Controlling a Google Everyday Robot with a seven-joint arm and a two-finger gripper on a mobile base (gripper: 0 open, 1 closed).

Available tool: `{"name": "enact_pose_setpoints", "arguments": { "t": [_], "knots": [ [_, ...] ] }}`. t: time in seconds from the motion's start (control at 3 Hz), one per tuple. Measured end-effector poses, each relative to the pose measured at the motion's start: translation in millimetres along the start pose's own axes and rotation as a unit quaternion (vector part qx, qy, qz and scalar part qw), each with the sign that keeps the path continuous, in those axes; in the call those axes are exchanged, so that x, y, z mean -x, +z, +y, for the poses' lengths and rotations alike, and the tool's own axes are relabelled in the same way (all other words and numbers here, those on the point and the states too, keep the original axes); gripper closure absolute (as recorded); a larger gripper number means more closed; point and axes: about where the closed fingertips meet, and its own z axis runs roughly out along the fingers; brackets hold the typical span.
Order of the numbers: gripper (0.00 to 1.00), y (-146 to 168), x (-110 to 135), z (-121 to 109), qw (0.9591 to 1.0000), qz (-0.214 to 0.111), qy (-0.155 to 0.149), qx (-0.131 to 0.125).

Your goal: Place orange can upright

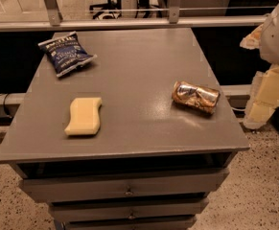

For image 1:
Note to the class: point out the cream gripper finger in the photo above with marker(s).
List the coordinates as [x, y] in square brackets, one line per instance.
[252, 40]
[264, 98]

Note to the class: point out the grey drawer cabinet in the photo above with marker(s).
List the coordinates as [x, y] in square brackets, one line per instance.
[142, 130]

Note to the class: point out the black office chair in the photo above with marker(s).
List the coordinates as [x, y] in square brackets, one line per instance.
[111, 9]

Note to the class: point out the middle grey drawer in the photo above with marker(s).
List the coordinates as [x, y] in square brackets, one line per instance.
[133, 209]

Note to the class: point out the grey drawer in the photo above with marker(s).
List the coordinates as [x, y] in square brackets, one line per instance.
[157, 223]
[67, 189]
[133, 209]

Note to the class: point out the bottom grey drawer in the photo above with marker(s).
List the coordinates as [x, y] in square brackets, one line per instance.
[157, 223]

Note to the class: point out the top grey drawer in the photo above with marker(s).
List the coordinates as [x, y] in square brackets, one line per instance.
[67, 189]

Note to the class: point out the yellow sponge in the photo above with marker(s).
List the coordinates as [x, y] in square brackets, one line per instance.
[84, 116]

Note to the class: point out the blue chip bag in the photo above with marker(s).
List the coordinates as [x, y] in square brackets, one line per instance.
[65, 53]

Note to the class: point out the metal railing frame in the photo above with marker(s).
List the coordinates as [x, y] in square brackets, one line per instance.
[74, 15]

